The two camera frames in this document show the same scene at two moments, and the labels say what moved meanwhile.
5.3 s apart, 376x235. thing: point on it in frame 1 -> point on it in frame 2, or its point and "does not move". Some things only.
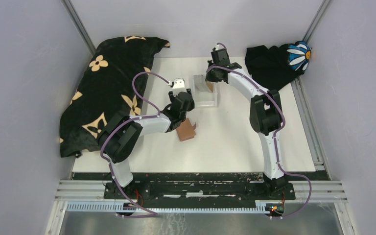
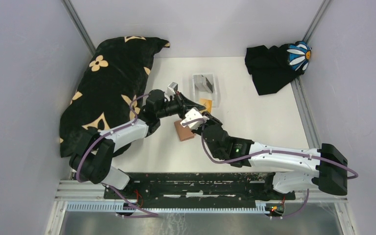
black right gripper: [208, 78] -> [212, 120]
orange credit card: [211, 85] -> [207, 103]
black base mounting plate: [200, 190] does not move
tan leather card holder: [186, 131] does not move
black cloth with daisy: [272, 67] does not move
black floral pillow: [111, 84] does not move
